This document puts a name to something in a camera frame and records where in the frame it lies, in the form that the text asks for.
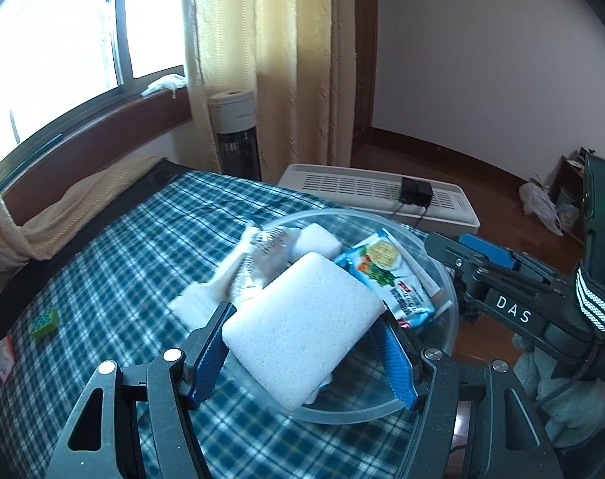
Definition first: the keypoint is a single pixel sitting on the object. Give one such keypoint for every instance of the window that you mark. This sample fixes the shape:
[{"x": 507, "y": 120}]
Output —
[{"x": 58, "y": 25}]

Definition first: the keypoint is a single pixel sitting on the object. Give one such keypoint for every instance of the white tower fan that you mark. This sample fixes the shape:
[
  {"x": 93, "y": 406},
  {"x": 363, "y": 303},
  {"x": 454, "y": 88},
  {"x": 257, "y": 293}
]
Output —
[{"x": 232, "y": 129}]

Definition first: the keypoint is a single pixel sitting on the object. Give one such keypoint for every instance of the red white small packet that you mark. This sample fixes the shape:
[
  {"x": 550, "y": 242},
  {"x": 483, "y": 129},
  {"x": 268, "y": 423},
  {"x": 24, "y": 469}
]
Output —
[{"x": 5, "y": 359}]

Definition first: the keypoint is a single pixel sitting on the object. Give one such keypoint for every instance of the brown wooden window sill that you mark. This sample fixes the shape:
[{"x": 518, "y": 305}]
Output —
[{"x": 108, "y": 129}]

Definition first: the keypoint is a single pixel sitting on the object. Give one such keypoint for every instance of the green sponge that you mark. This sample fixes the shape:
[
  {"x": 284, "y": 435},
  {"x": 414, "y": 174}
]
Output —
[{"x": 45, "y": 323}]

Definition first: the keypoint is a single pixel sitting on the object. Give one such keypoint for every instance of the brown wooden door frame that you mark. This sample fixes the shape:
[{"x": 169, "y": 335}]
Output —
[{"x": 365, "y": 45}]

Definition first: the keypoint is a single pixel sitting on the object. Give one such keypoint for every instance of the blue snack packet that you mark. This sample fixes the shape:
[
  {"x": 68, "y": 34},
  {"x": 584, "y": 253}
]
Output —
[{"x": 382, "y": 264}]

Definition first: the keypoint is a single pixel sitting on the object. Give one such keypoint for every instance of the wide cream curtain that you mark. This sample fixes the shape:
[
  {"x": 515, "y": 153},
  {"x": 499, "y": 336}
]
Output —
[{"x": 3, "y": 229}]

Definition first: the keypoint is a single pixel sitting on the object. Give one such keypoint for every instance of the cream folded blanket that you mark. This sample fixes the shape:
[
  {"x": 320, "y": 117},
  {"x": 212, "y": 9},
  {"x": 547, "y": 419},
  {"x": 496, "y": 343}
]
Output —
[{"x": 83, "y": 199}]

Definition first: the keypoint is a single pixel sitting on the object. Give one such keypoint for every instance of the blue plaid blanket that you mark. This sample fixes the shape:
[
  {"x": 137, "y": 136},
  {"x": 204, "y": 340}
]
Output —
[{"x": 108, "y": 269}]

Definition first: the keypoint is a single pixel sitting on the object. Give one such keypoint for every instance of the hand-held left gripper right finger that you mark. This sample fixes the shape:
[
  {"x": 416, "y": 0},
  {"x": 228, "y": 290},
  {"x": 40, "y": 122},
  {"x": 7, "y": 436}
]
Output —
[{"x": 397, "y": 366}]

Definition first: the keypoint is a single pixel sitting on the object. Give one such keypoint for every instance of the narrow cream curtain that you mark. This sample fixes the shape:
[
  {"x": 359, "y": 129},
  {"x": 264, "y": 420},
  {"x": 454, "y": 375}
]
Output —
[{"x": 267, "y": 35}]

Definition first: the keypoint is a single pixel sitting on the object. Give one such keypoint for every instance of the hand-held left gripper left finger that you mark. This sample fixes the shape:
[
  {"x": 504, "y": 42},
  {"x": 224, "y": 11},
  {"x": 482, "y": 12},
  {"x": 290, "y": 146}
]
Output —
[{"x": 210, "y": 357}]

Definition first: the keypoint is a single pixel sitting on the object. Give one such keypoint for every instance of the white printed plastic packet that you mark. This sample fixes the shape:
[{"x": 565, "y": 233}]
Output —
[{"x": 262, "y": 254}]

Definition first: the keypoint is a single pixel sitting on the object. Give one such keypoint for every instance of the clear plastic bowl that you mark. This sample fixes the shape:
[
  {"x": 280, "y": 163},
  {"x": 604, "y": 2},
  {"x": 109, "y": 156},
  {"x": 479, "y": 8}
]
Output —
[{"x": 352, "y": 415}]

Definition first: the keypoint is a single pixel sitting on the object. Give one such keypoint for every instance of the white air purifier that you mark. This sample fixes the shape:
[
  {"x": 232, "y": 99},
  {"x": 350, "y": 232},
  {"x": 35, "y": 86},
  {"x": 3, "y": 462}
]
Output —
[{"x": 352, "y": 184}]

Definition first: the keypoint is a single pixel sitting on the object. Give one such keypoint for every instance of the black power adapter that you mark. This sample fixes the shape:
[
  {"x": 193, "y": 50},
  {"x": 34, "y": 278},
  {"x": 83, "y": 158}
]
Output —
[{"x": 416, "y": 190}]

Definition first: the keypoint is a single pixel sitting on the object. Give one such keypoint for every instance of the white crumpled cloth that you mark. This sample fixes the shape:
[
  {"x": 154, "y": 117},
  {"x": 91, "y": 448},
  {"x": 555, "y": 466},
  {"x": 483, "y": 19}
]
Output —
[{"x": 165, "y": 84}]

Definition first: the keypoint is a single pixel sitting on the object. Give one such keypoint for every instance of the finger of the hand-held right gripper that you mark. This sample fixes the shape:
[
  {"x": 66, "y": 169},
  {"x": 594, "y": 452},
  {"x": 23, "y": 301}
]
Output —
[
  {"x": 487, "y": 249},
  {"x": 447, "y": 249}
]

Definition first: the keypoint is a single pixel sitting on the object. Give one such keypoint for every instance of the clear plastic bag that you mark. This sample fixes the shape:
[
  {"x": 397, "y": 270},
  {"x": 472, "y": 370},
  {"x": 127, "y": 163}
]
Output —
[{"x": 539, "y": 204}]

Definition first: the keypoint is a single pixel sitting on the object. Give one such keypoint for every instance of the large white sponge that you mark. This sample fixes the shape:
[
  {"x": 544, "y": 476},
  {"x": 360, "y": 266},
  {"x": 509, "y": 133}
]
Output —
[{"x": 302, "y": 319}]

